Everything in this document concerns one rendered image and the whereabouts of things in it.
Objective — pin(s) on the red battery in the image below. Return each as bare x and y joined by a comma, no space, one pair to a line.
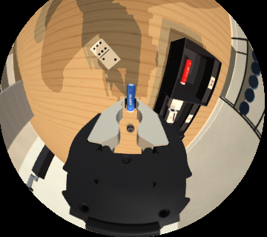
185,71

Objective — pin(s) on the blue aa battery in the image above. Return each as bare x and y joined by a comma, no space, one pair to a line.
130,97

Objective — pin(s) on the cream domino tile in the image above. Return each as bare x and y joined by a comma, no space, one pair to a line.
105,54

